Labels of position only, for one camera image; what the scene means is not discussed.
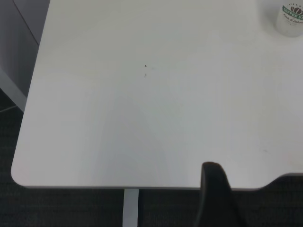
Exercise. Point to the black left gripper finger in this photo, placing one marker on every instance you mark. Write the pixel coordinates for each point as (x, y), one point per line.
(215, 196)

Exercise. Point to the white table leg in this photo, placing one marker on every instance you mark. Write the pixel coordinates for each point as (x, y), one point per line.
(130, 208)

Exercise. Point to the white paper coffee cup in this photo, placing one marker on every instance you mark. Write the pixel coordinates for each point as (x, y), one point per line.
(290, 21)

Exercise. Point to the white slanted frame bar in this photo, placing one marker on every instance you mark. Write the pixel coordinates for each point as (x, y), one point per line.
(11, 89)

